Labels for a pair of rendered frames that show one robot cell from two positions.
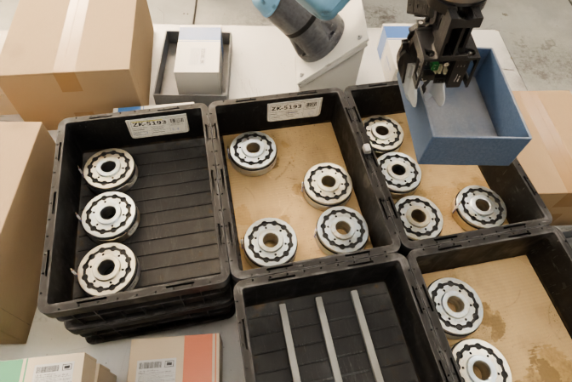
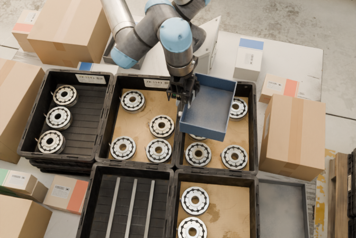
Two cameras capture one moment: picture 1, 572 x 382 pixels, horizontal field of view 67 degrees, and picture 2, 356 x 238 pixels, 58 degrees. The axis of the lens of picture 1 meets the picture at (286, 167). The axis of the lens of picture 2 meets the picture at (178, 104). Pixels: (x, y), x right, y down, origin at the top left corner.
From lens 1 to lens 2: 0.57 m
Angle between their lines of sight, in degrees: 13
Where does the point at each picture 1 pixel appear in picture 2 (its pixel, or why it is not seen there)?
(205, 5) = not seen: outside the picture
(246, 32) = not seen: hidden behind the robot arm
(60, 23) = (62, 14)
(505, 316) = (221, 213)
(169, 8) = not seen: outside the picture
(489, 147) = (207, 132)
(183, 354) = (74, 187)
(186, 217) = (92, 126)
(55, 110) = (53, 56)
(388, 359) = (156, 215)
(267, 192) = (133, 123)
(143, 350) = (59, 180)
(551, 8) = not seen: outside the picture
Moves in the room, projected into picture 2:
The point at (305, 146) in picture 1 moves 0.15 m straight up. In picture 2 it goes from (161, 103) to (158, 84)
